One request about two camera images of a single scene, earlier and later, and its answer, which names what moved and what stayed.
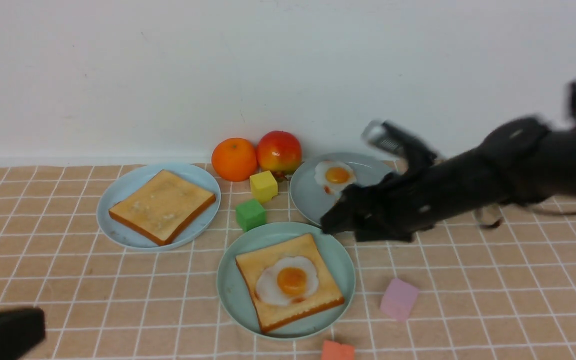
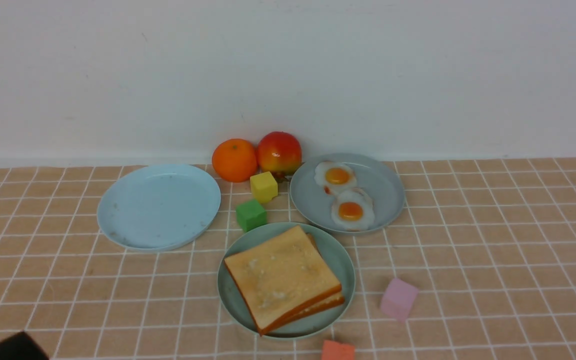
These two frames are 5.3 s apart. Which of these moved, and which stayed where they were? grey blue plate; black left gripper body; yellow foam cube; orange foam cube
Moved: black left gripper body
Stayed: yellow foam cube; orange foam cube; grey blue plate
